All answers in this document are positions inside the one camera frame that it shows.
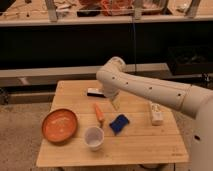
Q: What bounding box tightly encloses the orange pepper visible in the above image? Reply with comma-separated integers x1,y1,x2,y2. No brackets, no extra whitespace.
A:
94,104,104,128

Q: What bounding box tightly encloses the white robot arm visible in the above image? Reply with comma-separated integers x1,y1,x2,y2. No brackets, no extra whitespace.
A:
96,57,213,171

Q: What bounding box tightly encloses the white ceramic cup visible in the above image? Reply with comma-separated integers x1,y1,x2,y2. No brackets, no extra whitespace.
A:
84,126,104,151

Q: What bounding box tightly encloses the black and red box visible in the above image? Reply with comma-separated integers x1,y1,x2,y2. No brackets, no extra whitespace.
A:
87,88,104,98

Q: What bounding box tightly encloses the wooden table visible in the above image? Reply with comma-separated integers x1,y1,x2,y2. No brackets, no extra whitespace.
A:
37,80,188,167

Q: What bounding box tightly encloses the white plastic bottle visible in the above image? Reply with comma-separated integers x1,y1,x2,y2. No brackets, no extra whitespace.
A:
150,102,163,126

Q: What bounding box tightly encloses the orange bowl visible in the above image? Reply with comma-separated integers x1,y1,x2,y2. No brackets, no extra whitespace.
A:
42,109,78,143

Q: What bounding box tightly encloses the grey metal shelf rail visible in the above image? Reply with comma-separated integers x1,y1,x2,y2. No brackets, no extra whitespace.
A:
0,63,169,78

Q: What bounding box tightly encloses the blue vertical cable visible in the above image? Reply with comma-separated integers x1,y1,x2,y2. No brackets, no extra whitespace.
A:
131,16,138,75

